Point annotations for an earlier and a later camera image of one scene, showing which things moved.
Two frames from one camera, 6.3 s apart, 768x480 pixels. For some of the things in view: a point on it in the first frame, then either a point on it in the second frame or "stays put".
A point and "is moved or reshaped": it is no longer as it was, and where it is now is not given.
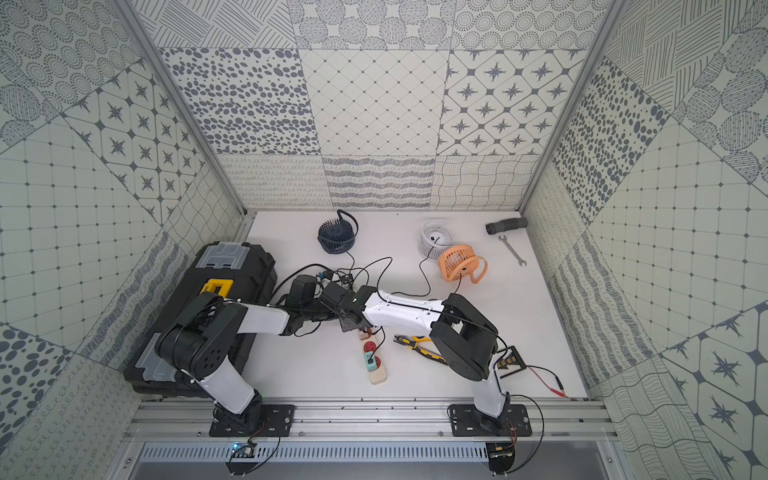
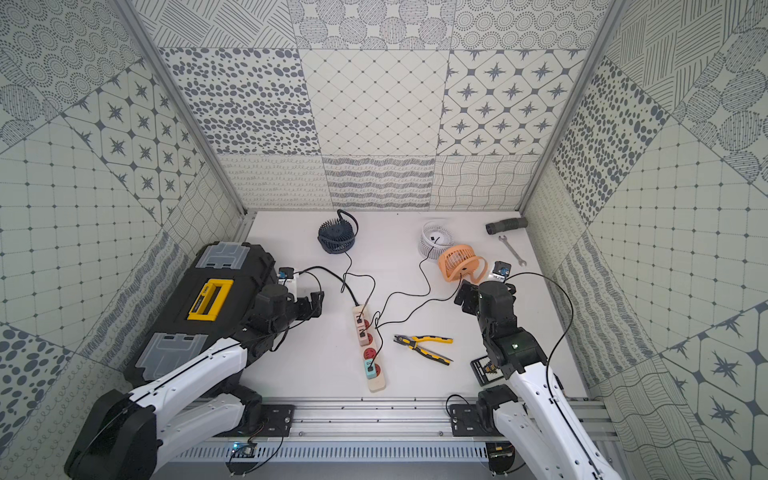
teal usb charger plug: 371,363 is moved or reshaped
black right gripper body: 345,328 to 471,305
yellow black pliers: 412,343 stays put
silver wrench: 505,242 stays put
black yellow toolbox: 235,271 stays put
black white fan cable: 426,279 stays put
